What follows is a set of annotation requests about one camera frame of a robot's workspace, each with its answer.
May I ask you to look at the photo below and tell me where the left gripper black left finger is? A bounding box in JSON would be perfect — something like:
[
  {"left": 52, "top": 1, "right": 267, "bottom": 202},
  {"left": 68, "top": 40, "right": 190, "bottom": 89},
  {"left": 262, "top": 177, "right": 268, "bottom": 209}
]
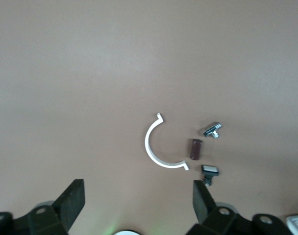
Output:
[{"left": 27, "top": 179, "right": 86, "bottom": 235}]

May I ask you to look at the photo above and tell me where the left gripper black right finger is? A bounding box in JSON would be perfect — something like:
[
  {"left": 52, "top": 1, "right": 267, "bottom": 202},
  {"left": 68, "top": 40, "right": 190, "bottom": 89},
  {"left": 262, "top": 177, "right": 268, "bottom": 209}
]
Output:
[{"left": 188, "top": 180, "right": 252, "bottom": 235}]

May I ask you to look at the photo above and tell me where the black button with white cap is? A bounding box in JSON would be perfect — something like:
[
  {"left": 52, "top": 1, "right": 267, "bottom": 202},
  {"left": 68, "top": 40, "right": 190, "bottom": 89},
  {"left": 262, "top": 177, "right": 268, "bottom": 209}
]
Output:
[{"left": 201, "top": 164, "right": 220, "bottom": 187}]

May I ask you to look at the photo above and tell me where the small brown block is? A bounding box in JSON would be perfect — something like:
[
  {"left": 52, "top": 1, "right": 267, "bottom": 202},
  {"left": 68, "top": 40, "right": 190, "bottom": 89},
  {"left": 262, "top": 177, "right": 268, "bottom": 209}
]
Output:
[{"left": 188, "top": 138, "right": 203, "bottom": 161}]

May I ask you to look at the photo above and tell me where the metal T bolt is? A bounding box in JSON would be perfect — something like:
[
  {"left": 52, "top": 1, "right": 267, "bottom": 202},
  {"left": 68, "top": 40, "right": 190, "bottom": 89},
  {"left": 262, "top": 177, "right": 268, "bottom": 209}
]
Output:
[{"left": 203, "top": 122, "right": 223, "bottom": 139}]

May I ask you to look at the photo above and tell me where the brown paper table cover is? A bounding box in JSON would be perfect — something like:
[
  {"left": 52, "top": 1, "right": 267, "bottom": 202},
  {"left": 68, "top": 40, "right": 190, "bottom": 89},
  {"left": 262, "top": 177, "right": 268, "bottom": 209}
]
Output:
[{"left": 0, "top": 0, "right": 298, "bottom": 235}]

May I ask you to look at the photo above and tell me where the white half ring clamp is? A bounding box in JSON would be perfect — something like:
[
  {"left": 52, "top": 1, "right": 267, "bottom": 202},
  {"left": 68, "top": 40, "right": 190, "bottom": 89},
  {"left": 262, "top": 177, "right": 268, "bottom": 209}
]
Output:
[{"left": 144, "top": 112, "right": 190, "bottom": 171}]

